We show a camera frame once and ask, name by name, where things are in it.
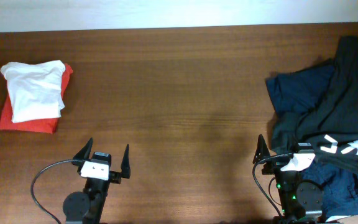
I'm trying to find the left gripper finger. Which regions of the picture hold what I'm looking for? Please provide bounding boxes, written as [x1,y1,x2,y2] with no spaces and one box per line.
[73,138,93,161]
[121,144,131,179]

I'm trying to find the dark green t-shirt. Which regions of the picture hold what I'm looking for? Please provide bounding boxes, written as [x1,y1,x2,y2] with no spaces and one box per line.
[272,112,310,154]

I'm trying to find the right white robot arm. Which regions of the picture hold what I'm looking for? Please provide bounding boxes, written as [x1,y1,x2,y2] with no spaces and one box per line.
[252,135,323,224]

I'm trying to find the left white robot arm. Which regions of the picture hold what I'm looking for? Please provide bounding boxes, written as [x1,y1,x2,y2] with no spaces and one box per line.
[63,139,131,224]

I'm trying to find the red folded t-shirt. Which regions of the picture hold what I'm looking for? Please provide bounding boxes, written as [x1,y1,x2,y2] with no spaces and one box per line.
[0,63,73,134]

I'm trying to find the blue denim jeans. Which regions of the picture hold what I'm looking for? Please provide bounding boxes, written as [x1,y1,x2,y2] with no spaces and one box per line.
[301,162,358,221]

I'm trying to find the navy blue t-shirt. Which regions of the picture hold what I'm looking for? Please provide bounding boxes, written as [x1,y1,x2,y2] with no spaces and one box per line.
[265,60,335,117]

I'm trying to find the white folded t-shirt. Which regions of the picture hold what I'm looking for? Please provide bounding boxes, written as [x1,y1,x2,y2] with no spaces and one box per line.
[0,60,66,123]

